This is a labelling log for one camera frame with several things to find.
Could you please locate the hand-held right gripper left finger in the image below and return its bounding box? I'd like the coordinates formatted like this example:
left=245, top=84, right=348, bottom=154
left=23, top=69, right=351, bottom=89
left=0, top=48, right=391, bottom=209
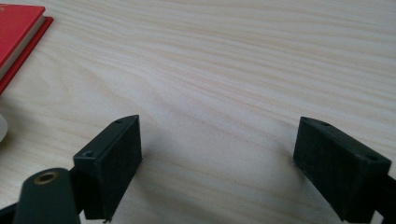
left=73, top=114, right=144, bottom=224

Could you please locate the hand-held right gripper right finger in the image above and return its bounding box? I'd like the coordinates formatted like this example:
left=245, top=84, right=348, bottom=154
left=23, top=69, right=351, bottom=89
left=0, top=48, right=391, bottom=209
left=292, top=116, right=392, bottom=224

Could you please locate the red picture book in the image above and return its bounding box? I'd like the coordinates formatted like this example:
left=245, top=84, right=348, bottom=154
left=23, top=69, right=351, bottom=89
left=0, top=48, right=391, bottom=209
left=0, top=3, right=55, bottom=96

